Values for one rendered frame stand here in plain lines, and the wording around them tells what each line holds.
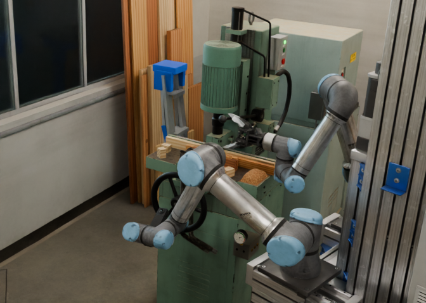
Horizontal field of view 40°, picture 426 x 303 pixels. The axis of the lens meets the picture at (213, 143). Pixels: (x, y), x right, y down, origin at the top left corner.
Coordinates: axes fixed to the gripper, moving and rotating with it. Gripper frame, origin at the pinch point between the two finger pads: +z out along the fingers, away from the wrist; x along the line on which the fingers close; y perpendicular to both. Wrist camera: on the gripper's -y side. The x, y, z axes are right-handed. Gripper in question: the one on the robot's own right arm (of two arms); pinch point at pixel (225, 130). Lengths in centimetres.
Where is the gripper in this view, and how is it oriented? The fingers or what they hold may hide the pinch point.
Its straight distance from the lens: 262.4
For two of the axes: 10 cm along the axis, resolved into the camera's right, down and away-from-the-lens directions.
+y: -4.6, 1.3, -8.8
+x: -1.5, 9.6, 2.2
